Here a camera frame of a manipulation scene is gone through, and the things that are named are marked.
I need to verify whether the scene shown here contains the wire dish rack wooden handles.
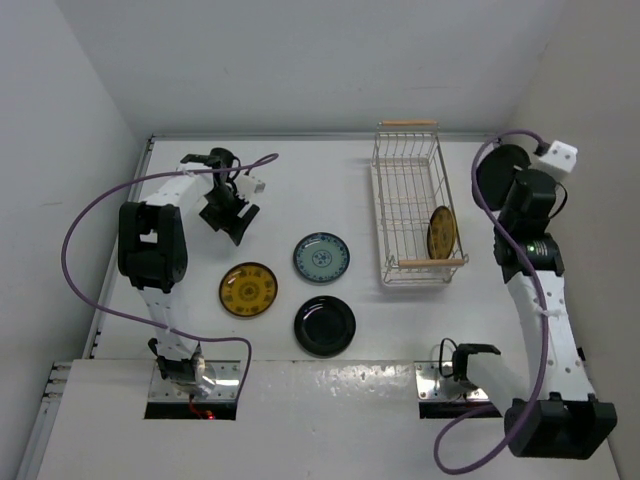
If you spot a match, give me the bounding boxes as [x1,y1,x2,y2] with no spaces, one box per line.
[370,120,469,288]

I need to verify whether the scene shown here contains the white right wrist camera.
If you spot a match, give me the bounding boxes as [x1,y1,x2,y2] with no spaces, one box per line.
[532,140,578,181]

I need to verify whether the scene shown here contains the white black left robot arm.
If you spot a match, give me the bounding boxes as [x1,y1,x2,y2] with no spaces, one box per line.
[118,147,265,398]

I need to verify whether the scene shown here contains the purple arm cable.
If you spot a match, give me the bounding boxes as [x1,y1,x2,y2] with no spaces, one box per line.
[432,129,551,474]
[60,152,280,396]

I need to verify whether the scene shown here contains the yellow patterned plate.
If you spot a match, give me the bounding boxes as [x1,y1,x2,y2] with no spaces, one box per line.
[427,206,457,260]
[218,262,278,319]

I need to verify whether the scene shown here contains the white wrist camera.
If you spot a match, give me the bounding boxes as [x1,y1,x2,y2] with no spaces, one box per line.
[235,175,266,200]
[532,140,578,181]

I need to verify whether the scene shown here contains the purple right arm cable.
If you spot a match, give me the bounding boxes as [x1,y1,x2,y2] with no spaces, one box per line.
[432,129,551,474]

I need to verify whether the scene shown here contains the metal base plate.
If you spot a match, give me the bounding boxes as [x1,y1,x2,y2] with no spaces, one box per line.
[147,360,242,403]
[414,360,489,403]

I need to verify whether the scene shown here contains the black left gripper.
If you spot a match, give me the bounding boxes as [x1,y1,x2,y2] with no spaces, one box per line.
[200,185,258,245]

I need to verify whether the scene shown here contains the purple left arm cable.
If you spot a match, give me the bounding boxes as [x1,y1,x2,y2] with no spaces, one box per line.
[60,152,280,396]

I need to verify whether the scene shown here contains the black glossy plate centre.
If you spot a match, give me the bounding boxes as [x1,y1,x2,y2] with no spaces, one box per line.
[293,295,356,358]

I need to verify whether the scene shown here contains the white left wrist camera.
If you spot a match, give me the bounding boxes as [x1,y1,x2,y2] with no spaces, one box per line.
[235,175,266,200]

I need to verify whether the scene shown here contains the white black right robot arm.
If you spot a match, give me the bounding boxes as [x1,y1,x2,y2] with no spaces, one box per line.
[452,169,617,460]

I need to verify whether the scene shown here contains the blue white porcelain plate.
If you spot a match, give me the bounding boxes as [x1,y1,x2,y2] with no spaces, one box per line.
[292,232,351,284]

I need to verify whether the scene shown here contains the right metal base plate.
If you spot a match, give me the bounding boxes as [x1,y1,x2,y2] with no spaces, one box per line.
[414,360,489,403]

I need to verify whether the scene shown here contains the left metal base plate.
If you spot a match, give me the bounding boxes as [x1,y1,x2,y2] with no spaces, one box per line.
[147,360,242,403]

